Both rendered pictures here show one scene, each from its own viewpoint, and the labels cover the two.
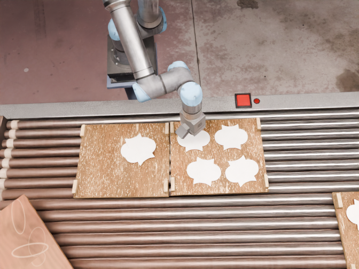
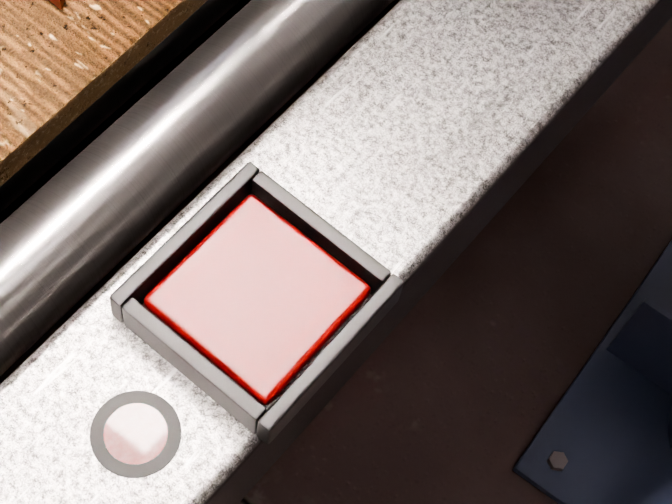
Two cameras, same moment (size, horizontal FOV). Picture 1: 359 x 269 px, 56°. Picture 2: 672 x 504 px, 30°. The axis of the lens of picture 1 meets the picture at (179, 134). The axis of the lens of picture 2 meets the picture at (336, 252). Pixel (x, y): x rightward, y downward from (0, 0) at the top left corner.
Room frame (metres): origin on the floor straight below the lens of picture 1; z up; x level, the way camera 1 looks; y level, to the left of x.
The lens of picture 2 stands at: (0.91, -0.49, 1.34)
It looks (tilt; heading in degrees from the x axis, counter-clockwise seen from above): 63 degrees down; 112
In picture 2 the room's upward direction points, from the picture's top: 12 degrees clockwise
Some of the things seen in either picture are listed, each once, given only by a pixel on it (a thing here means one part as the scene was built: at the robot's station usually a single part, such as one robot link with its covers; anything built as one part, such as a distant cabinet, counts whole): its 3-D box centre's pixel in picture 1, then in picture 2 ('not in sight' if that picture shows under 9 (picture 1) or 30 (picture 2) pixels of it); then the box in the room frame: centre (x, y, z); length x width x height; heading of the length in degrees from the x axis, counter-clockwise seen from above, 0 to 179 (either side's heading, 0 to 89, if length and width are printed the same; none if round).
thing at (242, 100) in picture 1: (243, 100); (258, 299); (0.82, -0.32, 0.92); 0.06 x 0.06 x 0.01; 83
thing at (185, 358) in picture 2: (243, 100); (258, 298); (0.82, -0.32, 0.92); 0.08 x 0.08 x 0.02; 83
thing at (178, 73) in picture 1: (177, 78); not in sight; (0.74, -0.02, 1.29); 0.11 x 0.11 x 0.08; 14
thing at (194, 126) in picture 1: (188, 121); not in sight; (0.63, -0.04, 1.13); 0.12 x 0.09 x 0.16; 125
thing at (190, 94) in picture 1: (191, 97); not in sight; (0.65, -0.06, 1.29); 0.09 x 0.08 x 0.11; 14
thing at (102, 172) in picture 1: (123, 159); not in sight; (0.60, 0.26, 0.93); 0.41 x 0.35 x 0.02; 83
